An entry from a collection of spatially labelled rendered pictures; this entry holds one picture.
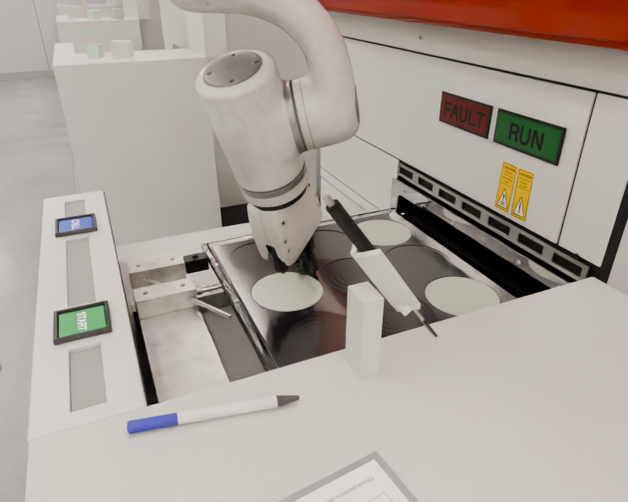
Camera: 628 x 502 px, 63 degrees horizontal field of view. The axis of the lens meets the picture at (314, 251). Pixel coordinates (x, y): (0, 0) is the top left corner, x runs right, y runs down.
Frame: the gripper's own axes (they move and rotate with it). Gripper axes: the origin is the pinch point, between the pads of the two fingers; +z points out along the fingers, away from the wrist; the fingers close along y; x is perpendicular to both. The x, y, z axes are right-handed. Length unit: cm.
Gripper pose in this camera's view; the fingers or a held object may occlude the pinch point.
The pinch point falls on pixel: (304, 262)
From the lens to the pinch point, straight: 73.8
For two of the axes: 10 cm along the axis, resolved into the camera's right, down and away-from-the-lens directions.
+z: 2.1, 6.2, 7.6
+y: -4.5, 7.5, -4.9
